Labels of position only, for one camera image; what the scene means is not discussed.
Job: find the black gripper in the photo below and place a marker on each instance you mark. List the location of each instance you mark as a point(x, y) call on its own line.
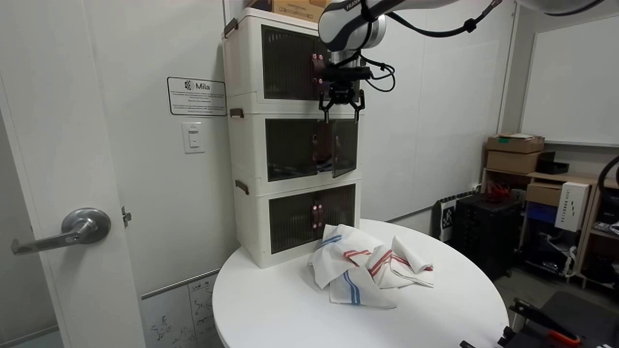
point(343, 87)

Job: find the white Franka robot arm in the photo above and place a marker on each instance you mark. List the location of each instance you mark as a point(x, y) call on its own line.
point(349, 25)

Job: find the white plastic cabinet section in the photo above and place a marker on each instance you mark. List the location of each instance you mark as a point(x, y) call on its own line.
point(250, 147)
point(249, 70)
point(254, 225)

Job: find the brown cabinet side latch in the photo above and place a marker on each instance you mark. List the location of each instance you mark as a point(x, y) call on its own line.
point(231, 27)
point(243, 186)
point(237, 112)

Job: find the metal door latch plate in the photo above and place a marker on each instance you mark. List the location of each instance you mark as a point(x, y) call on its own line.
point(127, 217)

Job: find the white room door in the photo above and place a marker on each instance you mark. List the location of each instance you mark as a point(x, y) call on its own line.
point(65, 128)

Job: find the cardboard box with dark label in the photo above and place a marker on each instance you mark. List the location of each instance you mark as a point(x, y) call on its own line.
point(293, 8)

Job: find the black framed panel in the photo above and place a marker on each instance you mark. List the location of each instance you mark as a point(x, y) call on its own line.
point(446, 215)

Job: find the white towel blue stripes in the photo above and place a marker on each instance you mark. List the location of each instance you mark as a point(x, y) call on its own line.
point(336, 263)

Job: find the white towel red stripes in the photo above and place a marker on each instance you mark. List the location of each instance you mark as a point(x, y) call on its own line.
point(403, 263)

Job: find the flat cardboard box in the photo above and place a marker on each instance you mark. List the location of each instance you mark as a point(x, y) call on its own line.
point(516, 143)

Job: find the plain cardboard box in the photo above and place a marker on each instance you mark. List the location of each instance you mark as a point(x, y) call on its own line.
point(512, 161)

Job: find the black crate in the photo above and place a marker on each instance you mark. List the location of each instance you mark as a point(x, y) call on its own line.
point(486, 232)

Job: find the black device on shelf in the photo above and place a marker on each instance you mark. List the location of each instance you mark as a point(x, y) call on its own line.
point(552, 163)

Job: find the small cardboard box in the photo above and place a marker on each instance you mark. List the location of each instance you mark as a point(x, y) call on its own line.
point(543, 194)

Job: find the blue item in shelf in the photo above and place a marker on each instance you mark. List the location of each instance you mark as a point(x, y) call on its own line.
point(541, 215)

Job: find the wooden shelf unit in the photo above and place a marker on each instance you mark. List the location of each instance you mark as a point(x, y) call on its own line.
point(574, 176)

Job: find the white product box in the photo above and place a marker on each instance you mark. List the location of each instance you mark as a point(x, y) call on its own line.
point(574, 205)

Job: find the red and black tool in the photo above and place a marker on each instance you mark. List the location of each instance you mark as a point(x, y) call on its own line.
point(548, 329)

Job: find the dark grey chair seat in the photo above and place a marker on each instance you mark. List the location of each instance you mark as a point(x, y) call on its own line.
point(581, 315)

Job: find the white wall sign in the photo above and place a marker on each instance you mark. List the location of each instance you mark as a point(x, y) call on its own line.
point(196, 97)

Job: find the white light switch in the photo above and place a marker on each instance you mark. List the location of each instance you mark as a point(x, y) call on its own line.
point(194, 138)

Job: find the white wall board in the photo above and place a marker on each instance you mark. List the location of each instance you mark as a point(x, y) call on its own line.
point(574, 83)

